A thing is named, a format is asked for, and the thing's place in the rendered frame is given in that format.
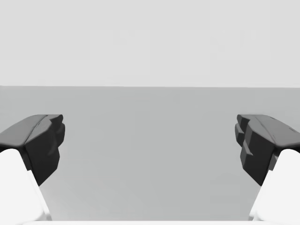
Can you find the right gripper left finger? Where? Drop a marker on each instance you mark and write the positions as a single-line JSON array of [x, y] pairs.
[[28, 164]]

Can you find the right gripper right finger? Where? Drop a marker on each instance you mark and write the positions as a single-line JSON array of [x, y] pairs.
[[269, 159]]

